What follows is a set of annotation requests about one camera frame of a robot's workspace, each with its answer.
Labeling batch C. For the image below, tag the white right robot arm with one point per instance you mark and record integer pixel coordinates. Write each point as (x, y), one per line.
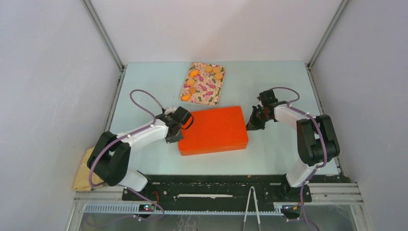
(317, 143)

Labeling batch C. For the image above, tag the swirl butter cookie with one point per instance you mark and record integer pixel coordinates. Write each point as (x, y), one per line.
(192, 90)

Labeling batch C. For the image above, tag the orange box lid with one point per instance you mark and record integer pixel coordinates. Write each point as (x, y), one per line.
(214, 130)

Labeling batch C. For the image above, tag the floral pink serving tray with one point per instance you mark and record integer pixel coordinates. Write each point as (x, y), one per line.
(208, 88)

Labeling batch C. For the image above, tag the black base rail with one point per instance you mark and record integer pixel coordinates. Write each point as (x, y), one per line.
(221, 193)

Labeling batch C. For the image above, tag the round tan biscuit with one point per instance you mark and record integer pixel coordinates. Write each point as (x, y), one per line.
(216, 69)
(208, 69)
(190, 82)
(218, 76)

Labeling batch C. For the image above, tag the yellow cloth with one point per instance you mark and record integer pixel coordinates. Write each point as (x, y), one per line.
(81, 181)

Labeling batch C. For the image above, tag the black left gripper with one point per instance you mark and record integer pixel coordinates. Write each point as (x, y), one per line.
(170, 140)

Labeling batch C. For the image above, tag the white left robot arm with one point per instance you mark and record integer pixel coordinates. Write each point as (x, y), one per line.
(110, 157)

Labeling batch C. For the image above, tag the aluminium frame rail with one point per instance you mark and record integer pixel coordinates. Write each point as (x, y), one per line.
(119, 201)

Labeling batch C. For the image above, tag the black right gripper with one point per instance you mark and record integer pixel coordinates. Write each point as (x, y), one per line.
(251, 125)

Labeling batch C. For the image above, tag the orange fish-shaped cookie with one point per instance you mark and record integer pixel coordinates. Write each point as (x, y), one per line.
(186, 97)
(194, 73)

